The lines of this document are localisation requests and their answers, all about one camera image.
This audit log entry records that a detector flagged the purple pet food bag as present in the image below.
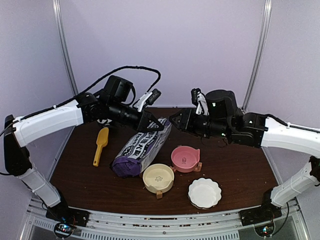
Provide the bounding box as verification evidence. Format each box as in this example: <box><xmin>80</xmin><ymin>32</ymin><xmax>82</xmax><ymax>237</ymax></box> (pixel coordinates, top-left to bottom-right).
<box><xmin>110</xmin><ymin>117</ymin><xmax>172</xmax><ymax>178</ymax></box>

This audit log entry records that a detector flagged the yellow plastic scoop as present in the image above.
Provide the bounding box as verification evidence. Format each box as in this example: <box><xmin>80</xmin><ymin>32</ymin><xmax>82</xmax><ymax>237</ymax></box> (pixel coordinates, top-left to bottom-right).
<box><xmin>93</xmin><ymin>127</ymin><xmax>109</xmax><ymax>167</ymax></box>

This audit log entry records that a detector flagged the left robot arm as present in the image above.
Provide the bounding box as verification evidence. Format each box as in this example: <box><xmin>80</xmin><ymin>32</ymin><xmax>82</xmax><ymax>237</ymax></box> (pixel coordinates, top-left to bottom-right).
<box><xmin>3</xmin><ymin>75</ymin><xmax>164</xmax><ymax>222</ymax></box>

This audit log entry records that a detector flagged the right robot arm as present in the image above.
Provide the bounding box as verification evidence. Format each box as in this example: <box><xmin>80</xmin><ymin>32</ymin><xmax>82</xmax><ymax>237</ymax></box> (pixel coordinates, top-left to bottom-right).
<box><xmin>169</xmin><ymin>88</ymin><xmax>320</xmax><ymax>221</ymax></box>

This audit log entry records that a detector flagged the cream pet bowl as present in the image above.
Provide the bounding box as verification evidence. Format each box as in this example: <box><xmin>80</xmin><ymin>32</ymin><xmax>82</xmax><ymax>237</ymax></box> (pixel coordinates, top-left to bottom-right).
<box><xmin>142</xmin><ymin>163</ymin><xmax>175</xmax><ymax>194</ymax></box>

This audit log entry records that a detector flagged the dark bowl white inside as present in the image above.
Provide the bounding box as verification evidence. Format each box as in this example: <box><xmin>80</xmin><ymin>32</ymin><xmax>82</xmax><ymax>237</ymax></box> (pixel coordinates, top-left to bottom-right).
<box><xmin>97</xmin><ymin>119</ymin><xmax>112</xmax><ymax>128</ymax></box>

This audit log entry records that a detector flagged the wooden stand under cream bowl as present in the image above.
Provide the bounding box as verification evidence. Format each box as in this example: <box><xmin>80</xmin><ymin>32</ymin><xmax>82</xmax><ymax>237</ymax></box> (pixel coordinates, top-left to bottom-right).
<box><xmin>138</xmin><ymin>168</ymin><xmax>176</xmax><ymax>200</ymax></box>

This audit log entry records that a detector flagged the white scalloped dish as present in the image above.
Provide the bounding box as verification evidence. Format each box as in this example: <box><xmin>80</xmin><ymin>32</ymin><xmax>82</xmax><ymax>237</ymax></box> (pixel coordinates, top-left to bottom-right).
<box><xmin>187</xmin><ymin>177</ymin><xmax>222</xmax><ymax>210</ymax></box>

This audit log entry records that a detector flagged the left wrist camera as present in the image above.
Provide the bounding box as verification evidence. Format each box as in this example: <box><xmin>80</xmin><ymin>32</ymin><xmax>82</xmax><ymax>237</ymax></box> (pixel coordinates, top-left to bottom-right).
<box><xmin>133</xmin><ymin>88</ymin><xmax>162</xmax><ymax>112</ymax></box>

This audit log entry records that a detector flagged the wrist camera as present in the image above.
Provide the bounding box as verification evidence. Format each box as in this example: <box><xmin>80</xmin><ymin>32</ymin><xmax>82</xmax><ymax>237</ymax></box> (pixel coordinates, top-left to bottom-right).
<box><xmin>191</xmin><ymin>88</ymin><xmax>209</xmax><ymax>116</ymax></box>
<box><xmin>133</xmin><ymin>88</ymin><xmax>162</xmax><ymax>112</ymax></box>

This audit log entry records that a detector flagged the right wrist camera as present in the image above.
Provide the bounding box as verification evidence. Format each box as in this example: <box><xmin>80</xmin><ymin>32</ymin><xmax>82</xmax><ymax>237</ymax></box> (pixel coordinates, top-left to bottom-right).
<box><xmin>191</xmin><ymin>88</ymin><xmax>209</xmax><ymax>116</ymax></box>

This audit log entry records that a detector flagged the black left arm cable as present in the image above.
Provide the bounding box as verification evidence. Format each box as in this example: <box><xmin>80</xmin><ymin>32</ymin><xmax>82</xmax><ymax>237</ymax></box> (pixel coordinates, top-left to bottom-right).
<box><xmin>52</xmin><ymin>64</ymin><xmax>162</xmax><ymax>111</ymax></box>

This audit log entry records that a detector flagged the aluminium corner post right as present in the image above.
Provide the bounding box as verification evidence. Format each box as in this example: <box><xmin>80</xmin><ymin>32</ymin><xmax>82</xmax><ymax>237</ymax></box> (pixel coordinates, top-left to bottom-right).
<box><xmin>242</xmin><ymin>0</ymin><xmax>273</xmax><ymax>112</ymax></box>

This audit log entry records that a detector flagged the aluminium corner post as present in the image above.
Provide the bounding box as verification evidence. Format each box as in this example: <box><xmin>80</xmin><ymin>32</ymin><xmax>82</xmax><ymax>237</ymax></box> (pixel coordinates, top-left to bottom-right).
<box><xmin>242</xmin><ymin>0</ymin><xmax>273</xmax><ymax>112</ymax></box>
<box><xmin>52</xmin><ymin>0</ymin><xmax>79</xmax><ymax>96</ymax></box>

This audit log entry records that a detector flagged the aluminium front rail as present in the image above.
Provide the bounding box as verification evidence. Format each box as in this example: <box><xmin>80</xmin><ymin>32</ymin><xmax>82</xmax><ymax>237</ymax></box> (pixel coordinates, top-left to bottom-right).
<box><xmin>18</xmin><ymin>197</ymin><xmax>310</xmax><ymax>240</ymax></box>

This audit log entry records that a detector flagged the aluminium corner post left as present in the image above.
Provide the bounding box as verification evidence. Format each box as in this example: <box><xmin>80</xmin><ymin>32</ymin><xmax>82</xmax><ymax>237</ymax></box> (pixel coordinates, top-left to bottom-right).
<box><xmin>52</xmin><ymin>0</ymin><xmax>79</xmax><ymax>96</ymax></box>

